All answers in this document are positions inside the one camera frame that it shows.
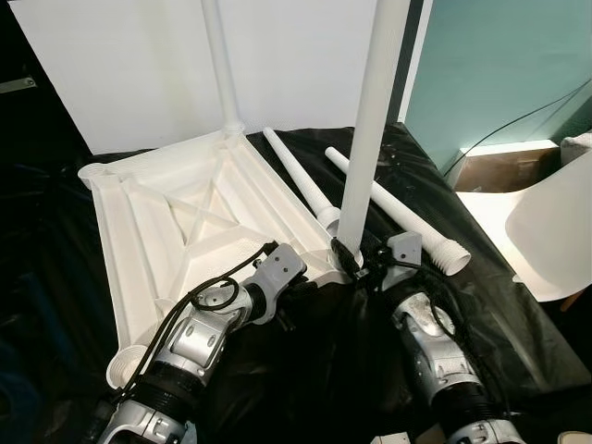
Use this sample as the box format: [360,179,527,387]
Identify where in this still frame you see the small grey wall plate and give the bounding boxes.
[0,77,36,93]

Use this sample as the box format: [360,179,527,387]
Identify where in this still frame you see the white plastic table top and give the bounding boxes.
[77,129,357,388]

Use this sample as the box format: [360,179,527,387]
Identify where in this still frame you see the light grey cushion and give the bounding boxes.
[560,132,592,163]

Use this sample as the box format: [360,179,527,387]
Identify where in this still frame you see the thin black wall cable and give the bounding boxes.
[442,79,592,177]

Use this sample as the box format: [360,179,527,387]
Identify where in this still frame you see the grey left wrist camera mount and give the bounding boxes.
[250,242,308,325]

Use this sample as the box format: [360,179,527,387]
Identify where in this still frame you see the white plastic shell chair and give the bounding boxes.
[456,148,592,303]

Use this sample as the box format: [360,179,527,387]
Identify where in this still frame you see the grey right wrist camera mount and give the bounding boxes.
[384,231,425,292]

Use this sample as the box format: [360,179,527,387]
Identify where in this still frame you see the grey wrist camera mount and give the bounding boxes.
[384,231,425,292]
[250,242,308,325]

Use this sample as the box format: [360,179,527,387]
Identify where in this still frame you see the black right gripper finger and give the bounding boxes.
[330,239,364,277]

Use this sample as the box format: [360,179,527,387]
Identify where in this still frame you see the large white board panel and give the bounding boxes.
[9,0,422,155]

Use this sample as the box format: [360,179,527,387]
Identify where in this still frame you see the black plastic cover sheet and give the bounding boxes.
[0,122,592,444]

